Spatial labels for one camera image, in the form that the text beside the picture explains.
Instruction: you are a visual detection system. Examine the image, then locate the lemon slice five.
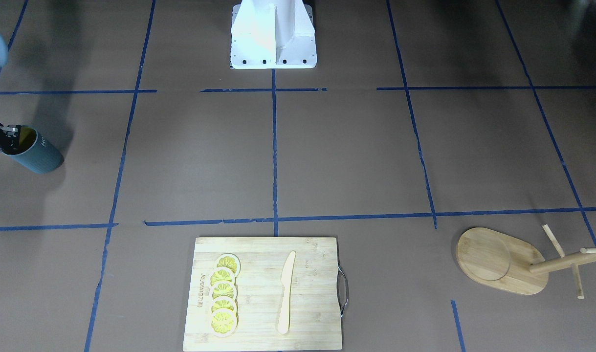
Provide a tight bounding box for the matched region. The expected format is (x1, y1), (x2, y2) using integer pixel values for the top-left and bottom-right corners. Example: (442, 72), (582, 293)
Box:
(210, 308), (238, 338)

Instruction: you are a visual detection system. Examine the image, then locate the wooden cup storage rack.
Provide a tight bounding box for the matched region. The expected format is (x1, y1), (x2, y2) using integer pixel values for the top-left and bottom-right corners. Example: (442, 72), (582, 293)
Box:
(456, 224), (596, 299)

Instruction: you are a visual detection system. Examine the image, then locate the white camera pole mount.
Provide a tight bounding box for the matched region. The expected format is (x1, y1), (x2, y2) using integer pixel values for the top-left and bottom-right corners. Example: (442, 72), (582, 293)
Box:
(229, 0), (318, 69)

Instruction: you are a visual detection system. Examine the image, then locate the dark teal mug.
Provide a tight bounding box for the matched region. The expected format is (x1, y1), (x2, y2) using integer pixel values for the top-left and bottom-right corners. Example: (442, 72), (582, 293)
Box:
(3, 125), (65, 174)

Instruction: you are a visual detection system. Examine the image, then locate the yellow plastic knife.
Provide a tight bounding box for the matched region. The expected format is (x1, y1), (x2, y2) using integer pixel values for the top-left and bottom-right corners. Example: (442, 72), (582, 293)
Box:
(276, 250), (296, 334)

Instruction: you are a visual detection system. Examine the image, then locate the bamboo cutting board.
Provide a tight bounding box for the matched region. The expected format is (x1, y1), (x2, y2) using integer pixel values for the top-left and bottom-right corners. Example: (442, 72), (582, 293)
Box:
(182, 237), (345, 352)

